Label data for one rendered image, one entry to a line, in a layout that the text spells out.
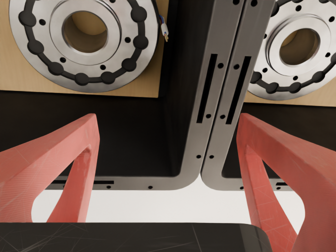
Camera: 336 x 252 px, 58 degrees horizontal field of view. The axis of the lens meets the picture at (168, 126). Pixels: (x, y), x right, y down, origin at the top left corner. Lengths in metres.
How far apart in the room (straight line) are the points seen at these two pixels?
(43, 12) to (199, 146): 0.14
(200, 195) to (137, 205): 0.12
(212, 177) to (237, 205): 0.44
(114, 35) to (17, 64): 0.10
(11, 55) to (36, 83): 0.03
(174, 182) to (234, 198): 0.42
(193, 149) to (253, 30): 0.08
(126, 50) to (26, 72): 0.10
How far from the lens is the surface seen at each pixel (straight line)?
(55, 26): 0.23
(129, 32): 0.23
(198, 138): 0.19
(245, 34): 0.16
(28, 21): 0.24
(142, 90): 0.28
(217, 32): 0.16
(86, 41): 0.25
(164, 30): 0.22
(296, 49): 0.28
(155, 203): 0.61
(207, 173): 0.22
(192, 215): 0.65
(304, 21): 0.25
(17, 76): 0.29
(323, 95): 0.34
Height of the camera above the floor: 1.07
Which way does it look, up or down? 52 degrees down
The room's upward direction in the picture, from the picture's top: 171 degrees clockwise
